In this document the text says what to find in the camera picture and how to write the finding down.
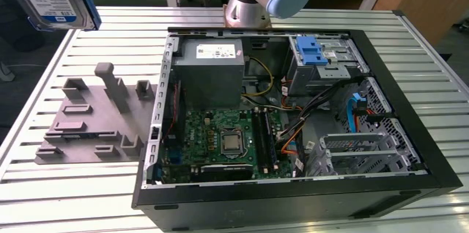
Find red orange yellow power wire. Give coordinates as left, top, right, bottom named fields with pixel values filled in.
left=358, top=108, right=395, bottom=124

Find silver disk bay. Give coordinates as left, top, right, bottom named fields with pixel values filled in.
left=306, top=132, right=423, bottom=177

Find grey power supply unit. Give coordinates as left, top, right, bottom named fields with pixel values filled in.
left=172, top=38, right=246, bottom=112

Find green motherboard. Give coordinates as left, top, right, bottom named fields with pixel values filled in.
left=160, top=108, right=298, bottom=183

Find silver CPU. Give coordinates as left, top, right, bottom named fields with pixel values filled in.
left=222, top=133, right=244, bottom=151

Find black RAM slot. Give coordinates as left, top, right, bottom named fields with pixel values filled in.
left=252, top=109, right=271, bottom=170

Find black CPU socket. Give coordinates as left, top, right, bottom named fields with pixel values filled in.
left=219, top=127, right=247, bottom=161

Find black graphics card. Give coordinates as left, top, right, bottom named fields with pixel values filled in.
left=190, top=163, right=255, bottom=182

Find blue plastic drive latch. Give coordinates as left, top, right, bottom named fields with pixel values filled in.
left=296, top=36, right=330, bottom=66

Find silver optical drive cage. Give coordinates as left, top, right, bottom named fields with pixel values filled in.
left=286, top=35, right=370, bottom=96

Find black PC case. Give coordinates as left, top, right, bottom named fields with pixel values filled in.
left=131, top=26, right=464, bottom=232

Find grey parts rack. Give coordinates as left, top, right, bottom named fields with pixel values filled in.
left=34, top=62, right=159, bottom=165

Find grey stand foot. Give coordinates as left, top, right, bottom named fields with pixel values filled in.
left=0, top=61, right=17, bottom=82

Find yellow and black wires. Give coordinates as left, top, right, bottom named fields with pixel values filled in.
left=242, top=56, right=276, bottom=98

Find thin red wire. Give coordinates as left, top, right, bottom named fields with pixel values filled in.
left=167, top=80, right=184, bottom=138

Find black cable bundle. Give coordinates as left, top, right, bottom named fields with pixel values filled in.
left=278, top=77, right=368, bottom=140

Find orange flat wire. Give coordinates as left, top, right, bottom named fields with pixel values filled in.
left=280, top=134, right=306, bottom=168

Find blue flat data wire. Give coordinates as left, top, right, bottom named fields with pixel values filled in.
left=344, top=92, right=368, bottom=135

